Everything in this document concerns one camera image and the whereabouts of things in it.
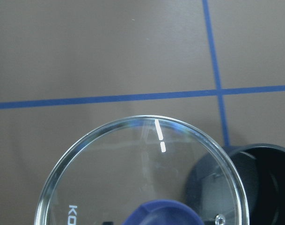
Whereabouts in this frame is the glass pot lid blue knob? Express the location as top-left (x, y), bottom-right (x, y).
top-left (34, 115), bottom-right (249, 225)

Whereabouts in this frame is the dark blue cooking pot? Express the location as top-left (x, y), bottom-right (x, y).
top-left (184, 143), bottom-right (285, 225)

